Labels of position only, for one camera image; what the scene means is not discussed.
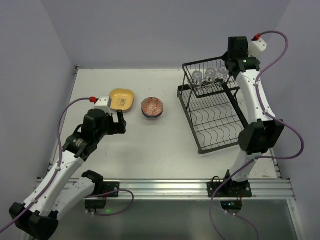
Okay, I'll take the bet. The clear glass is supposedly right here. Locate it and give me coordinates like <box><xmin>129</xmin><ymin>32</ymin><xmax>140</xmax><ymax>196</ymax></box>
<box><xmin>216</xmin><ymin>65</ymin><xmax>229</xmax><ymax>81</ymax></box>
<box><xmin>204</xmin><ymin>67</ymin><xmax>217</xmax><ymax>84</ymax></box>
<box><xmin>190</xmin><ymin>70</ymin><xmax>203</xmax><ymax>88</ymax></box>

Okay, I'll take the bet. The yellow panda plate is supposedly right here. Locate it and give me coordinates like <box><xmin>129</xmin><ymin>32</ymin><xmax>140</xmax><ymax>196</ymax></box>
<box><xmin>109</xmin><ymin>88</ymin><xmax>135</xmax><ymax>112</ymax></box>

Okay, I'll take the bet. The blue lattice red-white bowl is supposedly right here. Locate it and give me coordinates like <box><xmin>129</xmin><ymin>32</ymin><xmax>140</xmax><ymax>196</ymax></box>
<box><xmin>142</xmin><ymin>112</ymin><xmax>162</xmax><ymax>120</ymax></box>

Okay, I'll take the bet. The orange blue patterned bowl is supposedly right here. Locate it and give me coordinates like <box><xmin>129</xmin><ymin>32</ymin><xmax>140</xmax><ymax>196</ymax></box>
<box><xmin>141</xmin><ymin>97</ymin><xmax>164</xmax><ymax>116</ymax></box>

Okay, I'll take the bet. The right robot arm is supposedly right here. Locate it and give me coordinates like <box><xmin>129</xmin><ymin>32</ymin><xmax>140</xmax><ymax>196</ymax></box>
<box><xmin>222</xmin><ymin>36</ymin><xmax>284</xmax><ymax>183</ymax></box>

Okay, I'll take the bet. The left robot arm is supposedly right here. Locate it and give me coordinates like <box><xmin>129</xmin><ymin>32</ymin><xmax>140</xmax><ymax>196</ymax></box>
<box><xmin>9</xmin><ymin>109</ymin><xmax>127</xmax><ymax>240</ymax></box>

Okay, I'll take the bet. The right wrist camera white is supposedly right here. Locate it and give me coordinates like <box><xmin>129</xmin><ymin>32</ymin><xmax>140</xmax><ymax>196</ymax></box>
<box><xmin>248</xmin><ymin>34</ymin><xmax>268</xmax><ymax>59</ymax></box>

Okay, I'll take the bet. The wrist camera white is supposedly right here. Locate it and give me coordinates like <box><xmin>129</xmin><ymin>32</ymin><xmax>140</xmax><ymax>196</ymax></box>
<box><xmin>89</xmin><ymin>96</ymin><xmax>112</xmax><ymax>115</ymax></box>
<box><xmin>248</xmin><ymin>34</ymin><xmax>268</xmax><ymax>59</ymax></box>

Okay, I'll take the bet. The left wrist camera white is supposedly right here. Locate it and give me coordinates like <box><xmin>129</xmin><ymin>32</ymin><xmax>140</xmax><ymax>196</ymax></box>
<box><xmin>89</xmin><ymin>96</ymin><xmax>112</xmax><ymax>115</ymax></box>

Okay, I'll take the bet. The black wire dish rack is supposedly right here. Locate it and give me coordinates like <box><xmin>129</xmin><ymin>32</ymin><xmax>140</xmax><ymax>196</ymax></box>
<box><xmin>177</xmin><ymin>57</ymin><xmax>248</xmax><ymax>154</ymax></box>

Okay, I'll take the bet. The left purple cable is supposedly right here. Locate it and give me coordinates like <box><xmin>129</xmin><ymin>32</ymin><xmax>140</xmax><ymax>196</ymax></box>
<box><xmin>0</xmin><ymin>97</ymin><xmax>135</xmax><ymax>232</ymax></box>

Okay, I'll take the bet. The aluminium mounting rail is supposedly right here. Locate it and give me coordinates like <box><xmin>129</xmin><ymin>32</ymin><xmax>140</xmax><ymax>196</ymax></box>
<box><xmin>104</xmin><ymin>179</ymin><xmax>295</xmax><ymax>201</ymax></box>

